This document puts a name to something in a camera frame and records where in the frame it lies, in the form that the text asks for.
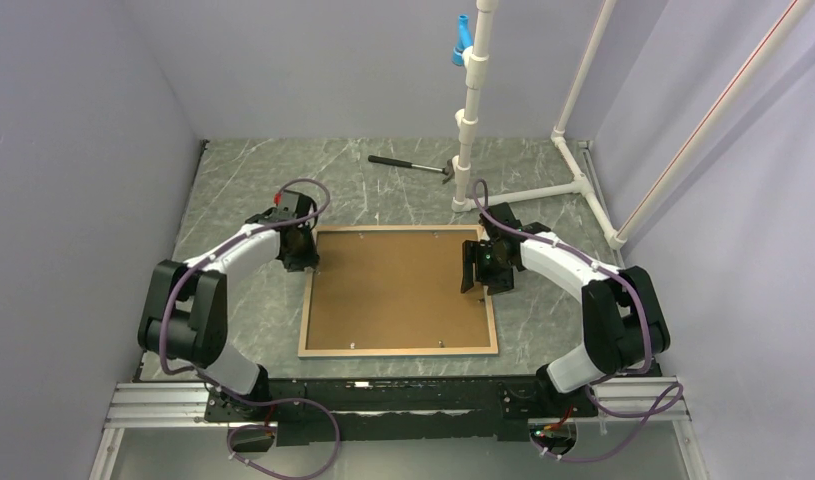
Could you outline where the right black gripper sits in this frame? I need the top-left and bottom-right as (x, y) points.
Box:
(461, 241), (514, 296)

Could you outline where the brown cardboard backing board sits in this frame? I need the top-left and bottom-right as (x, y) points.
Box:
(306, 229), (492, 351)

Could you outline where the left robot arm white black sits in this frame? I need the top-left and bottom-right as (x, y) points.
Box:
(137, 187), (327, 420)

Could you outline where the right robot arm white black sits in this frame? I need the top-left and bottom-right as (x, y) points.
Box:
(461, 203), (671, 415)

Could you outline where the white PVC pipe stand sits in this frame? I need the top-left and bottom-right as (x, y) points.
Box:
(451, 1), (814, 251)

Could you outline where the blue pipe fitting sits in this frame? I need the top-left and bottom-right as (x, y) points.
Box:
(451, 14), (474, 67)

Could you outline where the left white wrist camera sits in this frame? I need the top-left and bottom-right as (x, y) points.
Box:
(274, 189), (317, 220)

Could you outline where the black handled hammer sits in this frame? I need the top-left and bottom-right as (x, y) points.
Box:
(367, 155), (454, 184)

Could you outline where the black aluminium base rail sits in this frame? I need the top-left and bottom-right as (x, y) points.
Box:
(102, 374), (687, 446)

